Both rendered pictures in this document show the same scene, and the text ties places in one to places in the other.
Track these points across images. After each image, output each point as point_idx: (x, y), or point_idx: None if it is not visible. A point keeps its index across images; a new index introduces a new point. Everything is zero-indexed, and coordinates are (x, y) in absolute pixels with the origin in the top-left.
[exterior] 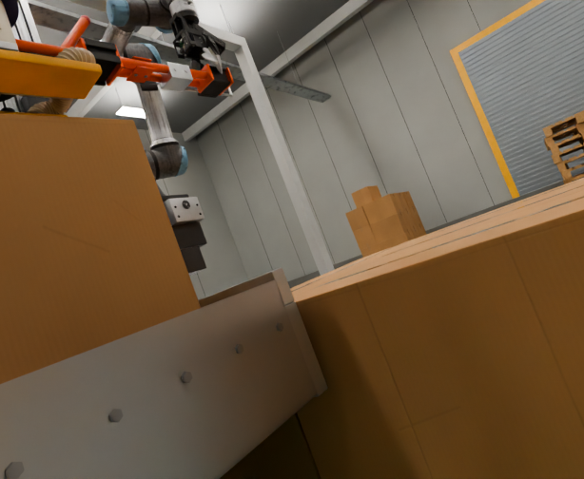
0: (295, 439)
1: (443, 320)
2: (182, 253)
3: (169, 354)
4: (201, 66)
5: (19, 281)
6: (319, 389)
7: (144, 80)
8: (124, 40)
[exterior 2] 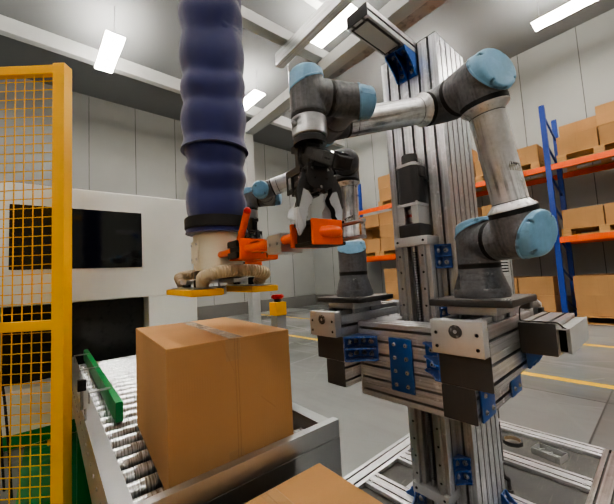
0: None
1: None
2: (442, 389)
3: (100, 490)
4: (326, 202)
5: (151, 411)
6: None
7: None
8: (369, 132)
